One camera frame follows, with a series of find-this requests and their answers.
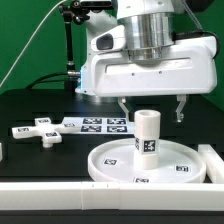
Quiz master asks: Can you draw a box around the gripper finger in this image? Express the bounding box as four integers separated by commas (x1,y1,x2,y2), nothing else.
118,97,131,122
176,95,188,122

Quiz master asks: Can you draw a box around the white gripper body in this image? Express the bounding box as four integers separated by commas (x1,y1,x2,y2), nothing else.
91,36,217,97

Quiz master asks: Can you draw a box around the white round table top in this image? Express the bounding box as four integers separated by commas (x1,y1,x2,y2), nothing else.
88,138,206,183

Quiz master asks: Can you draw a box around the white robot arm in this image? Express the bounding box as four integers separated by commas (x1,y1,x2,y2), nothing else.
72,0,220,121

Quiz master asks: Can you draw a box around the white marker tag sheet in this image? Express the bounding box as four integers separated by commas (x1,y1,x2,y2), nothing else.
62,117,134,135

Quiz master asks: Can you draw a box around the white cross-shaped table base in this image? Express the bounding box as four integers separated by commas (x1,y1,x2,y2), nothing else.
12,117,81,148

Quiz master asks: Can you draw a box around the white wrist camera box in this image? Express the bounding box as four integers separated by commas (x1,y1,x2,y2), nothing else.
91,25,126,52

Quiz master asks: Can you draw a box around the white right fence rail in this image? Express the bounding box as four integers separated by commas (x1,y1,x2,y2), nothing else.
198,144,224,184

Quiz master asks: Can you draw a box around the white fence rail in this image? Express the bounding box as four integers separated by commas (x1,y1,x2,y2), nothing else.
0,182,224,211
198,144,224,184

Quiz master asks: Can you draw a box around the black cable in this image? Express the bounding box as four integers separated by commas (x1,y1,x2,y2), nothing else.
25,71,73,90

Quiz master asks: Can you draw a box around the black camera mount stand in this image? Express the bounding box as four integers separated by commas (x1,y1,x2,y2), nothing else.
59,0,117,96

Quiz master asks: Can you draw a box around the white front fence rail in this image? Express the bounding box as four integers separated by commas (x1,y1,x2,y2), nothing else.
0,182,224,211

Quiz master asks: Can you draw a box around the white cable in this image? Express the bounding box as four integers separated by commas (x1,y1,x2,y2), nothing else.
0,0,68,88

